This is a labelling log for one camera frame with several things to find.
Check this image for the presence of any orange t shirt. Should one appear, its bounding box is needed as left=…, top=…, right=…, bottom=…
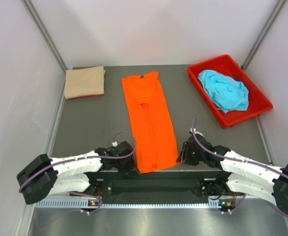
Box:
left=122, top=71, right=179, bottom=174

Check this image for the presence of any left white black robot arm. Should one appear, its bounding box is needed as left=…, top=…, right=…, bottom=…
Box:
left=17, top=141, right=136, bottom=205

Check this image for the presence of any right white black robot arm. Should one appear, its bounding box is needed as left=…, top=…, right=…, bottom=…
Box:
left=177, top=132, right=288, bottom=216

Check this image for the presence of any blue t shirt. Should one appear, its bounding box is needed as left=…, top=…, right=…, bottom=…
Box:
left=198, top=69, right=249, bottom=114

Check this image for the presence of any folded red t shirt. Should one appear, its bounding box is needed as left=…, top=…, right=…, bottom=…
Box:
left=72, top=94, right=102, bottom=99

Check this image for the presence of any red plastic bin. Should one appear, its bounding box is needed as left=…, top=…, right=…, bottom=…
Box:
left=187, top=55, right=273, bottom=128

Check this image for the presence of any folded beige t shirt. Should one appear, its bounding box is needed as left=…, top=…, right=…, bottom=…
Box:
left=64, top=66, right=105, bottom=100

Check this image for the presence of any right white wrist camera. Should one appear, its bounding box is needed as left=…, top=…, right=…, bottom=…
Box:
left=190, top=128, right=204, bottom=140

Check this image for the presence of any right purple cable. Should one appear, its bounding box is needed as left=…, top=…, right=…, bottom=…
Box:
left=191, top=118, right=288, bottom=223

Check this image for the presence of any grey slotted cable duct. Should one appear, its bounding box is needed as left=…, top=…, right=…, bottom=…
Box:
left=35, top=198, right=222, bottom=209

